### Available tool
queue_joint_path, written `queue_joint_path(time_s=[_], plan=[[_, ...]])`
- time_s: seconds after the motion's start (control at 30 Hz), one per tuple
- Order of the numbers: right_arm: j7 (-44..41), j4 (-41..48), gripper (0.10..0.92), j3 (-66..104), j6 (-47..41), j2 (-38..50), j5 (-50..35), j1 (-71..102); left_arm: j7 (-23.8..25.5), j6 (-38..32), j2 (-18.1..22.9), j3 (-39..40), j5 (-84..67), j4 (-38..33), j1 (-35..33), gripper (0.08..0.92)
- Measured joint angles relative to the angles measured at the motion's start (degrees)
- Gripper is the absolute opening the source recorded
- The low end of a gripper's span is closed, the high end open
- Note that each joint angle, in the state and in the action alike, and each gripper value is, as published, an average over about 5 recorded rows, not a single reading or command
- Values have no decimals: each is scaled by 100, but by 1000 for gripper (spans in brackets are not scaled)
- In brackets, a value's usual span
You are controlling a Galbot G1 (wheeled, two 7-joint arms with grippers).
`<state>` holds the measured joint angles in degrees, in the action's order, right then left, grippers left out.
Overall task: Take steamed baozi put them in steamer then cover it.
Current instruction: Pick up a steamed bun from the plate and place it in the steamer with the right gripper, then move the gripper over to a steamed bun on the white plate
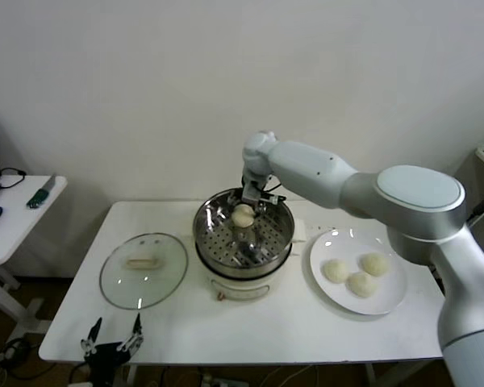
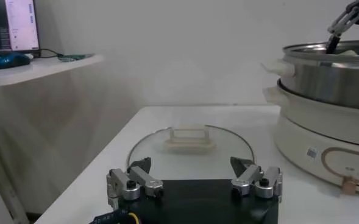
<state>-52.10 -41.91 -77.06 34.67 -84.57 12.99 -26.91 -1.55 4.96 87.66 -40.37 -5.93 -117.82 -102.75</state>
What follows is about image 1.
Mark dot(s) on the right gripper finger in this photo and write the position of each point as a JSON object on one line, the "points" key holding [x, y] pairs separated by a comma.
{"points": [[234, 199], [262, 209]]}

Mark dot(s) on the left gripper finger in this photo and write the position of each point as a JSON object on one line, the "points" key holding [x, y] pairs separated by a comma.
{"points": [[134, 338], [93, 338]]}

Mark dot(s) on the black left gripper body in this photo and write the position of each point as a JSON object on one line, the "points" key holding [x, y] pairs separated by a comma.
{"points": [[105, 354]]}

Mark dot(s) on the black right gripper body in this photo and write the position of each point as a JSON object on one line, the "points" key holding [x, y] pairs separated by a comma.
{"points": [[252, 191]]}

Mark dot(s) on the white steamed baozi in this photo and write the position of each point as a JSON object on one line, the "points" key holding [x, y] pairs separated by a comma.
{"points": [[374, 265], [362, 284], [242, 217], [334, 271]]}

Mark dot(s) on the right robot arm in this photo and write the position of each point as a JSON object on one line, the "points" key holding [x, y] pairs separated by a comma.
{"points": [[419, 193]]}

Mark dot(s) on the perforated steel steamer basket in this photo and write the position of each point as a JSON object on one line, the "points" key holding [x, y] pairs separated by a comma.
{"points": [[218, 242]]}

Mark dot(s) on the white table leg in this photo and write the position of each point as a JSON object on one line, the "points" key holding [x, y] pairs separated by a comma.
{"points": [[370, 375], [130, 375]]}

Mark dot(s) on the white round plate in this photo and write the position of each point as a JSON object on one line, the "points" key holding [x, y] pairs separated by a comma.
{"points": [[335, 246]]}

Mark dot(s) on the white electric cooker base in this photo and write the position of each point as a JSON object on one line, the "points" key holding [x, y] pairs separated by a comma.
{"points": [[242, 288]]}

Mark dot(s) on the white side table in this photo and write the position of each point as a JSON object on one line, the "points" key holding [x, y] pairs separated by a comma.
{"points": [[20, 217]]}

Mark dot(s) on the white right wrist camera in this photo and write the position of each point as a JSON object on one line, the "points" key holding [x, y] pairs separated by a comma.
{"points": [[271, 198]]}

